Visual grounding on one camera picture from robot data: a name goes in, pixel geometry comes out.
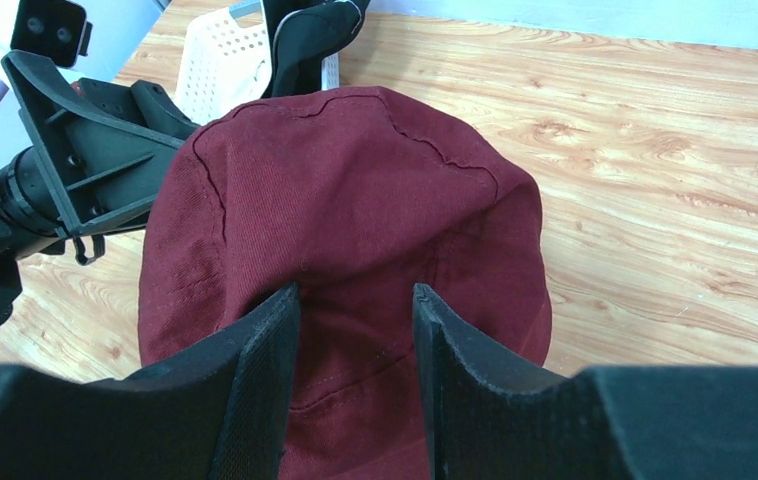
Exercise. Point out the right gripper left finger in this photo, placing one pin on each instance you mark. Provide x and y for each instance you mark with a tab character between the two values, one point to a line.
215	410

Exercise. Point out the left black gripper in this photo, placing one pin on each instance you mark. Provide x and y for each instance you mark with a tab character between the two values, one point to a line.
99	155

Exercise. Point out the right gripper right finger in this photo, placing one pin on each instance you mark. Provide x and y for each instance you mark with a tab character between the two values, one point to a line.
491	414

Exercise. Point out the dark red hat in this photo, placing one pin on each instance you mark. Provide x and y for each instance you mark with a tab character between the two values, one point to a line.
356	194

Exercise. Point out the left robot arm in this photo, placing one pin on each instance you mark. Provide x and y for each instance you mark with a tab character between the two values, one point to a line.
98	155

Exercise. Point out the white perforated plastic basket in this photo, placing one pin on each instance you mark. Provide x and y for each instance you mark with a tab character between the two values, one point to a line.
226	62

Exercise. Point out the black hat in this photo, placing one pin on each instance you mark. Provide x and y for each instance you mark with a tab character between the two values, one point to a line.
302	33

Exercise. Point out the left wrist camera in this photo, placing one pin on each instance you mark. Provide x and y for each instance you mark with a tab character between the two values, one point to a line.
57	29

